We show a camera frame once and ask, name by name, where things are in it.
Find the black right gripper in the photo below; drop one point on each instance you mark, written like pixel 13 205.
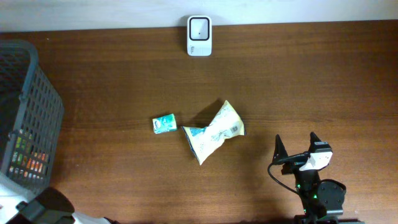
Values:
pixel 280 152

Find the cream yellow snack bag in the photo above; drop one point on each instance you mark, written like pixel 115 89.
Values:
pixel 226 124

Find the teal small drink carton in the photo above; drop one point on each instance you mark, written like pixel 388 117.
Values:
pixel 164 124

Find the green orange juice carton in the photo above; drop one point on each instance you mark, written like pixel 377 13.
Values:
pixel 28 162

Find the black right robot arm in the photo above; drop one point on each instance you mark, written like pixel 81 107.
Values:
pixel 322 200

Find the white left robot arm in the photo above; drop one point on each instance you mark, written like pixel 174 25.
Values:
pixel 19 205

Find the white barcode scanner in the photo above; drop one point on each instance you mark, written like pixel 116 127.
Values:
pixel 199 36

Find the dark grey plastic basket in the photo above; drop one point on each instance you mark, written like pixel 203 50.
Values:
pixel 28 100

